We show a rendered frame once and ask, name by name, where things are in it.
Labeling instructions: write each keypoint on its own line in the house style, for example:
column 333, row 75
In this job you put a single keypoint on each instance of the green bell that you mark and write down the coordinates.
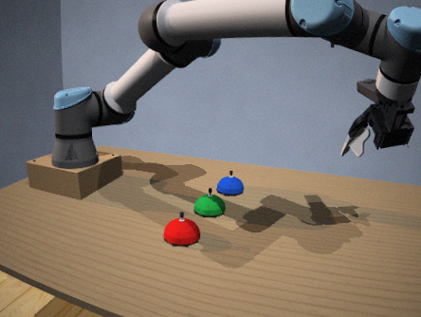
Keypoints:
column 209, row 205

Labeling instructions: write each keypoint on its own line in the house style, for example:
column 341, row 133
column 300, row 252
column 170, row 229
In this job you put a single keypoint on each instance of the blue dome bell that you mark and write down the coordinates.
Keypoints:
column 230, row 186

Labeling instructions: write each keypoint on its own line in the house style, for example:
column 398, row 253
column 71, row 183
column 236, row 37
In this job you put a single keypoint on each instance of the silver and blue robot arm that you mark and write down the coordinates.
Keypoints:
column 394, row 39

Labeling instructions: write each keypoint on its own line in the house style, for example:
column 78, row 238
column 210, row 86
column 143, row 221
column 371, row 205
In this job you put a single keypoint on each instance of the red bell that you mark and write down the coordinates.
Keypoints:
column 181, row 232

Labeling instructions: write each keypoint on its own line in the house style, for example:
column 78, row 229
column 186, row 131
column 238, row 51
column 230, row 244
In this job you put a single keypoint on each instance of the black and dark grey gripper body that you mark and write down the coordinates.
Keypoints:
column 382, row 117

